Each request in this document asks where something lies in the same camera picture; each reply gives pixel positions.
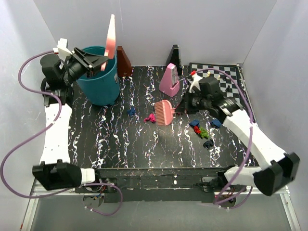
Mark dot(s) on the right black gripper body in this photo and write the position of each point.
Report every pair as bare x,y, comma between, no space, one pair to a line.
195,102

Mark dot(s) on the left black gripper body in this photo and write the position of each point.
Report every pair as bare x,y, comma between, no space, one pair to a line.
80,66

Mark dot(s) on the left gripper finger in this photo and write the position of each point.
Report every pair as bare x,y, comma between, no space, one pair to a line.
90,56
98,64

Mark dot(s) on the pink dustpan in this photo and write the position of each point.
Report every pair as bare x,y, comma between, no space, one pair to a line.
111,39

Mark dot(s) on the pink hand brush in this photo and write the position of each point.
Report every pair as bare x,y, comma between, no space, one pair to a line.
164,112

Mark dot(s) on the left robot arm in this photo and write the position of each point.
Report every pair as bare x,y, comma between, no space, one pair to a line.
55,170

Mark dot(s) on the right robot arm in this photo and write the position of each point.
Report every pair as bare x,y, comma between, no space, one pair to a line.
275,169

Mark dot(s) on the black chess piece lower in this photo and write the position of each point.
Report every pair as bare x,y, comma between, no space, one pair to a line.
228,89

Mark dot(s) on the teal plastic waste bin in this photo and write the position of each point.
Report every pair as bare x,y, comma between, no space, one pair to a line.
102,89

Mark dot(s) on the blue scrap far right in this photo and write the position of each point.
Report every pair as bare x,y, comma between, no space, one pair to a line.
215,123

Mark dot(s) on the brown wooden metronome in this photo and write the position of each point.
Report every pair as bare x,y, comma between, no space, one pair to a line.
124,67

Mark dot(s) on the blue paper scrap right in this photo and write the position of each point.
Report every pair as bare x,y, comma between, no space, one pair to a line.
195,123

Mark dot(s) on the blue paper scrap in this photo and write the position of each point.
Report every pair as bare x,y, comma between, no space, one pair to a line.
195,123
131,111

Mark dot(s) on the red paper scrap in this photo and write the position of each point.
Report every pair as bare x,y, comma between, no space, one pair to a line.
197,130

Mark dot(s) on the pink metronome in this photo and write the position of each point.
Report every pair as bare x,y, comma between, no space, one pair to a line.
170,83

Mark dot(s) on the dark navy scrap lower right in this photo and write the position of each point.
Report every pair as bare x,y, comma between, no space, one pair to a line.
208,144

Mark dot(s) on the black metronome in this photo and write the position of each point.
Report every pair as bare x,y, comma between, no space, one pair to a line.
174,56

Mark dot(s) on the blue paper scrap centre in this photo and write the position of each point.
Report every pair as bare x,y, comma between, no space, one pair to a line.
131,111

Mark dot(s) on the magenta paper scrap left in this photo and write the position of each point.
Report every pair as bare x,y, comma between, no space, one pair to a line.
150,118

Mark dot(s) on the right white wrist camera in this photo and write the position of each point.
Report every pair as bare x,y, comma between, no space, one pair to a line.
195,84

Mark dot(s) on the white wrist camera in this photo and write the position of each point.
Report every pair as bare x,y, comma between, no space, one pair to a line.
195,84
61,50

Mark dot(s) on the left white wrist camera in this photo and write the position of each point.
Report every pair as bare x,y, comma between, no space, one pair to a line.
61,50

